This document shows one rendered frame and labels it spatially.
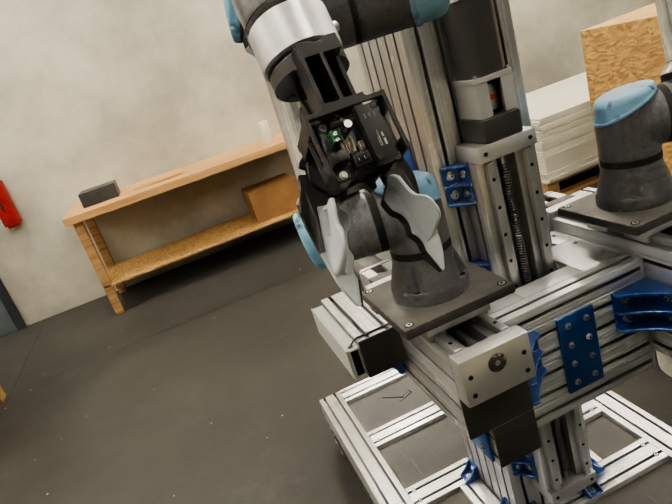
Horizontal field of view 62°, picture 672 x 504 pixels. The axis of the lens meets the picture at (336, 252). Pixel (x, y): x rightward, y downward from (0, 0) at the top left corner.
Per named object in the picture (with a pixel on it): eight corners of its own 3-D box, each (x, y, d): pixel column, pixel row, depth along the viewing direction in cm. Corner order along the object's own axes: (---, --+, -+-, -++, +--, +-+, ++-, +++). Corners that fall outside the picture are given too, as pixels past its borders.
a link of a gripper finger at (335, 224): (334, 302, 43) (322, 185, 44) (324, 310, 48) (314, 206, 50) (374, 299, 43) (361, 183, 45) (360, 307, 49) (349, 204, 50)
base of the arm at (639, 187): (580, 204, 124) (574, 162, 121) (635, 181, 127) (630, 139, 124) (635, 217, 110) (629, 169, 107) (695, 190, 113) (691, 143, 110)
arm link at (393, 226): (459, 241, 99) (441, 168, 95) (386, 264, 100) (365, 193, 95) (441, 222, 111) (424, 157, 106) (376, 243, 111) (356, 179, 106)
